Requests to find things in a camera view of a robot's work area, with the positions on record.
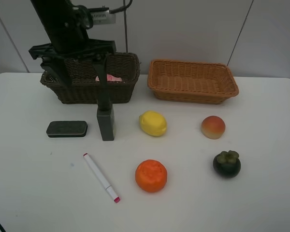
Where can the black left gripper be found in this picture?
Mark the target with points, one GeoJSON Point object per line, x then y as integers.
{"type": "Point", "coordinates": [97, 50]}

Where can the pink bottle white cap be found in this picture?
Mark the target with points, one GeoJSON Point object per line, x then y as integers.
{"type": "Point", "coordinates": [111, 78]}

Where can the dark grey square bottle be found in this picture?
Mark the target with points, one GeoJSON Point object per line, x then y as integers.
{"type": "Point", "coordinates": [106, 119]}

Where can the black whiteboard eraser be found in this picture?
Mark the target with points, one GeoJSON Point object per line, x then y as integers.
{"type": "Point", "coordinates": [69, 129]}

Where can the yellow lemon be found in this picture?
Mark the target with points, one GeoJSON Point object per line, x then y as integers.
{"type": "Point", "coordinates": [153, 123]}

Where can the white marker pink caps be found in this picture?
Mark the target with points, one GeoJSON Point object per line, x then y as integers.
{"type": "Point", "coordinates": [101, 178]}

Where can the orange tangerine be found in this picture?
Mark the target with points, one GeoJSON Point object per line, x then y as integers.
{"type": "Point", "coordinates": [151, 176]}

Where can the red-yellow peach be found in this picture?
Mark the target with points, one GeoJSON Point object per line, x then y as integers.
{"type": "Point", "coordinates": [213, 127]}

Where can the dark mangosteen green calyx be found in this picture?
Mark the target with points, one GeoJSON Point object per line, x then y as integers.
{"type": "Point", "coordinates": [227, 164]}

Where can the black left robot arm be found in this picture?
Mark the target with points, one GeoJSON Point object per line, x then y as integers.
{"type": "Point", "coordinates": [66, 26]}

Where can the dark brown wicker basket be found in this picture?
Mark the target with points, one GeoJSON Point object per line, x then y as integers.
{"type": "Point", "coordinates": [85, 88]}

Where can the orange wicker basket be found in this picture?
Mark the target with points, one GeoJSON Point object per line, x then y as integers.
{"type": "Point", "coordinates": [196, 82]}

